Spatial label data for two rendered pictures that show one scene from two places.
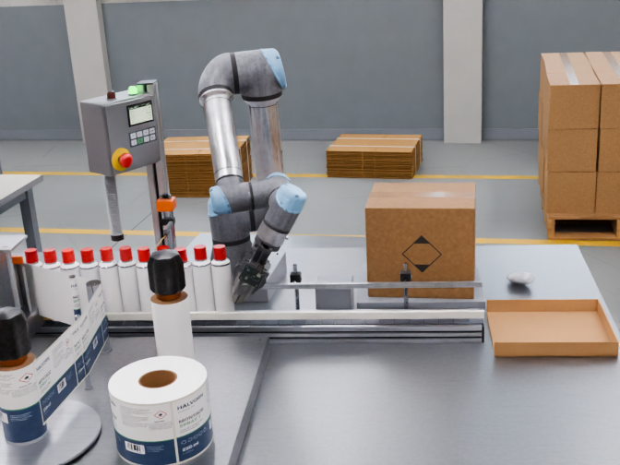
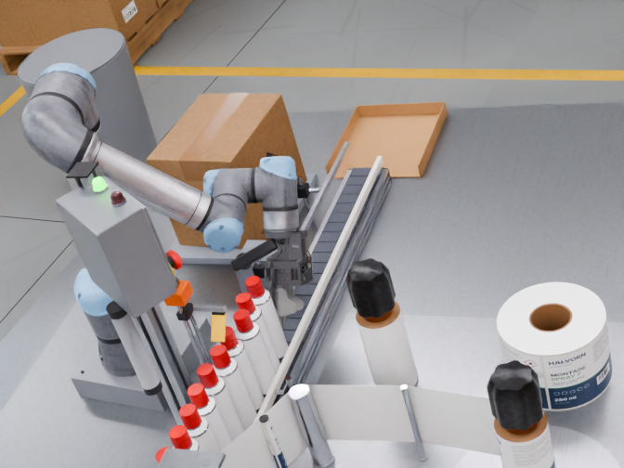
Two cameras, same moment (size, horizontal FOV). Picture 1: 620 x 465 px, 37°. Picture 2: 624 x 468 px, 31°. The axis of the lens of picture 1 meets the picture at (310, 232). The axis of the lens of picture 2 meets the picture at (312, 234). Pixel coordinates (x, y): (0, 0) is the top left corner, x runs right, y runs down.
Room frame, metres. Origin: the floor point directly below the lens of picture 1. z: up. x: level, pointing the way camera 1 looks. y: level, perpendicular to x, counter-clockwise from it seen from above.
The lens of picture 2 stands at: (1.46, 1.91, 2.46)
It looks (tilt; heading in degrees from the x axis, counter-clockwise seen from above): 35 degrees down; 292
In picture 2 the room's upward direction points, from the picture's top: 17 degrees counter-clockwise
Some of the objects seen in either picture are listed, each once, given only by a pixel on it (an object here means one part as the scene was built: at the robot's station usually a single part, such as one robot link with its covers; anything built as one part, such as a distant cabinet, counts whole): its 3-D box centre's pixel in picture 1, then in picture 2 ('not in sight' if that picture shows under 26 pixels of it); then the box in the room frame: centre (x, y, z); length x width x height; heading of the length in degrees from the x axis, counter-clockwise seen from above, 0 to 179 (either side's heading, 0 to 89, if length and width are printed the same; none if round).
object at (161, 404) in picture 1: (161, 410); (554, 345); (1.68, 0.33, 0.95); 0.20 x 0.20 x 0.14
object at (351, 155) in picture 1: (375, 155); not in sight; (6.70, -0.53, 0.10); 0.64 x 0.52 x 0.20; 74
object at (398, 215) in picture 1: (422, 239); (229, 170); (2.51, -0.33, 0.99); 0.30 x 0.24 x 0.27; 79
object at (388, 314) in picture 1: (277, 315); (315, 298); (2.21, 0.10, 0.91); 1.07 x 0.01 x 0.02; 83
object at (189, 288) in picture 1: (184, 284); (254, 351); (2.27, 0.34, 0.98); 0.05 x 0.05 x 0.20
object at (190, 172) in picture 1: (201, 165); not in sight; (6.49, 0.76, 0.16); 0.64 x 0.53 x 0.31; 81
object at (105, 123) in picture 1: (122, 132); (118, 245); (2.38, 0.48, 1.38); 0.17 x 0.10 x 0.19; 138
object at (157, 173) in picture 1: (160, 202); (143, 309); (2.44, 0.41, 1.17); 0.04 x 0.04 x 0.67; 83
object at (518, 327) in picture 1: (548, 326); (387, 139); (2.17, -0.61, 0.85); 0.30 x 0.26 x 0.04; 83
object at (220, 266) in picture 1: (222, 281); (265, 317); (2.28, 0.24, 0.98); 0.05 x 0.05 x 0.20
